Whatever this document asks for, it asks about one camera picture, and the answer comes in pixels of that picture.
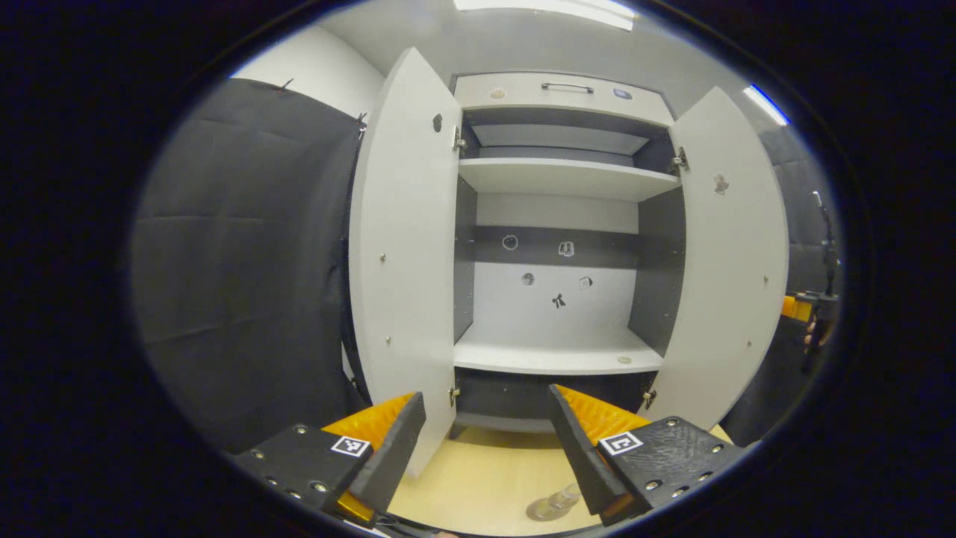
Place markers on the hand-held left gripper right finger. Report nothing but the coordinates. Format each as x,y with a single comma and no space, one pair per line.
582,456

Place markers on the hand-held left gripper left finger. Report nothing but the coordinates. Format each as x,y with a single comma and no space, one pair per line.
396,448

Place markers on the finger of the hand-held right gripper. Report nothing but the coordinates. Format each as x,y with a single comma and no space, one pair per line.
793,308

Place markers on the clear glass bottle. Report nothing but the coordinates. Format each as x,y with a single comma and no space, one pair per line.
564,498

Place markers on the grey cabinet door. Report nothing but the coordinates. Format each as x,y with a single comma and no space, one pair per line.
724,284
403,261

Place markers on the grey cabinet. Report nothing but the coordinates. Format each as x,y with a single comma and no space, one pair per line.
657,269

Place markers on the grey cabinet shelf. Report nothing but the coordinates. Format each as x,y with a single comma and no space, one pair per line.
560,178
538,351

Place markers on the black backdrop cloth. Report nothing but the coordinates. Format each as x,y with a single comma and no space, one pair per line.
239,261
795,217

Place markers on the small ceiling light panel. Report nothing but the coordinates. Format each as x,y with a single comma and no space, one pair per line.
765,104

